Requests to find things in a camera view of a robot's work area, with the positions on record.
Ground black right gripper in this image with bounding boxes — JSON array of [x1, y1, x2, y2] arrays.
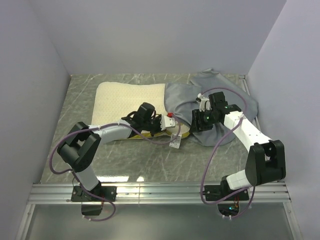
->
[[188, 108, 219, 133]]

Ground grey pillowcase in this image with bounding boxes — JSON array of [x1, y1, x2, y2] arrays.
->
[[163, 67, 259, 148]]

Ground cream quilted pillow yellow edge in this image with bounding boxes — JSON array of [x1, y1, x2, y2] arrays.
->
[[90, 81, 191, 143]]

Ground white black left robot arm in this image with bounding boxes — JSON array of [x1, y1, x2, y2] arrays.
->
[[57, 102, 168, 201]]

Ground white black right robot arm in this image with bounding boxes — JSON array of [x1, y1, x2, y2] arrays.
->
[[191, 91, 287, 200]]

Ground white pillow care label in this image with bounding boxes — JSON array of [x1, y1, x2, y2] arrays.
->
[[169, 134, 182, 149]]

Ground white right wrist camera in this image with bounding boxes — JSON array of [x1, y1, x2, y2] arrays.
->
[[196, 93, 212, 112]]

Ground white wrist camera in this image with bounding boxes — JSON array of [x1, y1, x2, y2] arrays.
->
[[196, 93, 212, 112], [160, 112, 179, 131]]

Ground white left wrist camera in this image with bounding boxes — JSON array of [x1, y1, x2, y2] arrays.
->
[[160, 112, 179, 131]]

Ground aluminium right side rail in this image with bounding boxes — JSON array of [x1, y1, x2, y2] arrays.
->
[[238, 74, 277, 181]]

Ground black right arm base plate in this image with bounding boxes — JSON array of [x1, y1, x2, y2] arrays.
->
[[203, 184, 249, 202]]

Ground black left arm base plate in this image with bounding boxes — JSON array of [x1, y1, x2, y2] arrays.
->
[[70, 185, 117, 202]]

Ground aluminium front rail frame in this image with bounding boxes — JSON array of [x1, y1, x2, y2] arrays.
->
[[16, 182, 303, 240]]

